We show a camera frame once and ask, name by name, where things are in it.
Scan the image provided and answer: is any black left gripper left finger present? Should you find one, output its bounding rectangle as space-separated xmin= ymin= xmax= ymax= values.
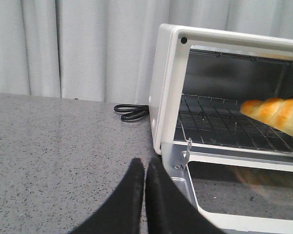
xmin=71 ymin=158 xmax=145 ymax=234

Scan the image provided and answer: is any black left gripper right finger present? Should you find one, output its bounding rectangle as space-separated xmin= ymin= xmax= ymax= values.
xmin=145 ymin=157 xmax=224 ymax=234

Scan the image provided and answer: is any glass oven door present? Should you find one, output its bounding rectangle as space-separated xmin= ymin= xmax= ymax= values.
xmin=161 ymin=142 xmax=293 ymax=234

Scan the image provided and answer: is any golden twisted bread loaf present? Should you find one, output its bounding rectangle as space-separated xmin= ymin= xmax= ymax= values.
xmin=240 ymin=97 xmax=293 ymax=137

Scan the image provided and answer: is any white Toshiba toaster oven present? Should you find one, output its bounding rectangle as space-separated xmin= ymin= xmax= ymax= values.
xmin=149 ymin=24 xmax=293 ymax=153

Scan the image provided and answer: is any grey pleated curtain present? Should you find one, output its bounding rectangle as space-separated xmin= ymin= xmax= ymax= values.
xmin=0 ymin=0 xmax=293 ymax=104

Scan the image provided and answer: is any metal wire oven rack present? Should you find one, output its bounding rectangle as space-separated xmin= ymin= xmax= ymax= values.
xmin=174 ymin=94 xmax=293 ymax=155

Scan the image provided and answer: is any black power cable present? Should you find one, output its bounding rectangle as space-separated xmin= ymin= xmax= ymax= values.
xmin=114 ymin=104 xmax=150 ymax=122

